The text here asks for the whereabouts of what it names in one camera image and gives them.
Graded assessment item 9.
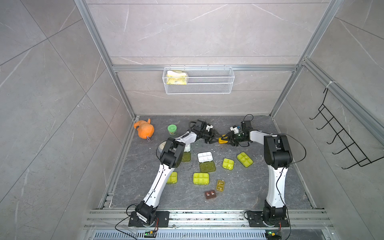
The black wall hook rack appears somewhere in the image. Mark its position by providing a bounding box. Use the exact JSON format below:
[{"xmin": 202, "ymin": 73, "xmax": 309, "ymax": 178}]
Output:
[{"xmin": 310, "ymin": 88, "xmax": 384, "ymax": 170}]

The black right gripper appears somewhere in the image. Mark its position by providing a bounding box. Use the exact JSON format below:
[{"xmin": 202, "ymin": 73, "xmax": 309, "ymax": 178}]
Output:
[{"xmin": 221, "ymin": 131, "xmax": 247, "ymax": 147}]

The yellow small pillbox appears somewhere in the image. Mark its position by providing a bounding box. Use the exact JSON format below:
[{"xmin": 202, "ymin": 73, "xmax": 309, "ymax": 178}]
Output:
[{"xmin": 216, "ymin": 180, "xmax": 225, "ymax": 192}]

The small green pillbox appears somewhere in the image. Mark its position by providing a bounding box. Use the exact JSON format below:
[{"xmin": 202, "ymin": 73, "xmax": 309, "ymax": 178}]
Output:
[
  {"xmin": 182, "ymin": 145, "xmax": 191, "ymax": 162},
  {"xmin": 222, "ymin": 158, "xmax": 235, "ymax": 171},
  {"xmin": 167, "ymin": 172, "xmax": 178, "ymax": 184}
]

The grey alarm clock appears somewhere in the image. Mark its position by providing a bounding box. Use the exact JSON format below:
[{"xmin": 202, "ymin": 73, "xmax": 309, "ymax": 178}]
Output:
[{"xmin": 158, "ymin": 141, "xmax": 166, "ymax": 153}]

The brown small pillbox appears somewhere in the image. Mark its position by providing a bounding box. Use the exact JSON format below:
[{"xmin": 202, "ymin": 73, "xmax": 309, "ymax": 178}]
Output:
[{"xmin": 204, "ymin": 190, "xmax": 217, "ymax": 200}]

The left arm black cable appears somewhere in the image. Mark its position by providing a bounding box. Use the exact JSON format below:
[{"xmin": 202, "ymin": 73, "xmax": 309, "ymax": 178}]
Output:
[{"xmin": 155, "ymin": 120, "xmax": 200, "ymax": 163}]

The green lidded round jar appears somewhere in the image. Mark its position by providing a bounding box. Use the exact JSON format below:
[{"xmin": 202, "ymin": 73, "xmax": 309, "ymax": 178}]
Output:
[{"xmin": 167, "ymin": 124, "xmax": 178, "ymax": 136}]

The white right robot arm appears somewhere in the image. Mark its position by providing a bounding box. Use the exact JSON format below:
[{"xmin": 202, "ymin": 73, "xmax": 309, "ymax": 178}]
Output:
[{"xmin": 219, "ymin": 121, "xmax": 293, "ymax": 227}]

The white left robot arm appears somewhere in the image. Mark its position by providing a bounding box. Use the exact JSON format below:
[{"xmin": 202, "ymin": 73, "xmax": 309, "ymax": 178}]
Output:
[{"xmin": 135, "ymin": 120, "xmax": 220, "ymax": 225}]

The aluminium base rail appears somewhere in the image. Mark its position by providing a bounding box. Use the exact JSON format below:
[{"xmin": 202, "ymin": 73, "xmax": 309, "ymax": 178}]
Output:
[{"xmin": 80, "ymin": 209, "xmax": 339, "ymax": 240}]

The white wire wall basket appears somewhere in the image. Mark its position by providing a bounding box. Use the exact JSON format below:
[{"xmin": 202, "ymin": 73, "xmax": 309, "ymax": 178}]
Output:
[{"xmin": 162, "ymin": 66, "xmax": 235, "ymax": 95}]

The large green six-cell pillbox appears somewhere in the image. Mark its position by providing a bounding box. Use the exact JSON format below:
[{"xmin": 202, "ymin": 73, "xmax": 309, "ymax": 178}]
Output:
[{"xmin": 193, "ymin": 173, "xmax": 210, "ymax": 185}]

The amber pillbox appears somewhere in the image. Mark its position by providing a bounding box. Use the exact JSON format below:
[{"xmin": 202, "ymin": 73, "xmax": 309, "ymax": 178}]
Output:
[{"xmin": 218, "ymin": 138, "xmax": 228, "ymax": 144}]

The orange plush toy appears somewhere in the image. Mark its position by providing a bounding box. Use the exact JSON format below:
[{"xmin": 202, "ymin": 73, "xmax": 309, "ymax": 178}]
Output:
[{"xmin": 134, "ymin": 119, "xmax": 155, "ymax": 142}]

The yellow packet in basket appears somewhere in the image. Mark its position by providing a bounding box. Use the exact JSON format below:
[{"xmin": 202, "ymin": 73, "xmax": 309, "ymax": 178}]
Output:
[{"xmin": 166, "ymin": 70, "xmax": 189, "ymax": 85}]

